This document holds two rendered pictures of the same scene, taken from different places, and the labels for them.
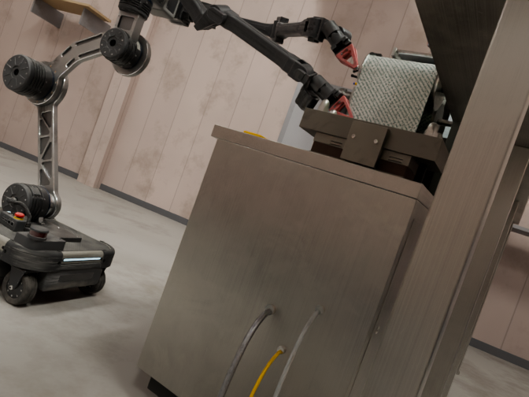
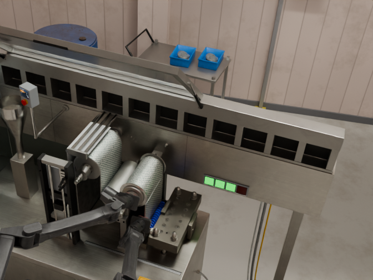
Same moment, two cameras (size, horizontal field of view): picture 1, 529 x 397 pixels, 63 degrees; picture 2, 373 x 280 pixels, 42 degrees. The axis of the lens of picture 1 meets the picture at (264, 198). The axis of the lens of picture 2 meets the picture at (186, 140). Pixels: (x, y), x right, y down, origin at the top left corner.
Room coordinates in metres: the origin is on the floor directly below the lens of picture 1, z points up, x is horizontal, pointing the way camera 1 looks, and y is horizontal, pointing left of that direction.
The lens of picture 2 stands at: (1.66, 1.51, 2.93)
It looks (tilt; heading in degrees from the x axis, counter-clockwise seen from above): 38 degrees down; 256
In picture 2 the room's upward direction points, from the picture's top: 5 degrees clockwise
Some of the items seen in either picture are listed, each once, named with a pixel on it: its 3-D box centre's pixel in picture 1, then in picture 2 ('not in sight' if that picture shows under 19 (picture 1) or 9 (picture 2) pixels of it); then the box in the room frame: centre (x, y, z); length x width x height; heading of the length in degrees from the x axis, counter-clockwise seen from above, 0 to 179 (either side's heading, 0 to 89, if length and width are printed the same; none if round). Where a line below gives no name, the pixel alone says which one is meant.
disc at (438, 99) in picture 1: (442, 87); (152, 164); (1.36, -0.41, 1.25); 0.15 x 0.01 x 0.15; 150
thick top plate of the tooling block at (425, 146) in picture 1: (371, 139); (176, 218); (1.25, -0.24, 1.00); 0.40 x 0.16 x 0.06; 60
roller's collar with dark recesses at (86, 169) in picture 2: not in sight; (84, 171); (1.72, -0.29, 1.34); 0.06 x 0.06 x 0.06; 60
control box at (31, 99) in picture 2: not in sight; (28, 95); (1.95, -0.49, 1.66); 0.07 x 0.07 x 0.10; 45
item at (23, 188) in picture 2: not in sight; (21, 154); (2.06, -0.64, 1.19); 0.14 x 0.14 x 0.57
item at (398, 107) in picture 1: (382, 113); (153, 201); (1.37, -0.26, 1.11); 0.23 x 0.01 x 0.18; 60
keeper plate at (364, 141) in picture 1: (364, 143); (192, 225); (1.16, -0.20, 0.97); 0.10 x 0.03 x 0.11; 60
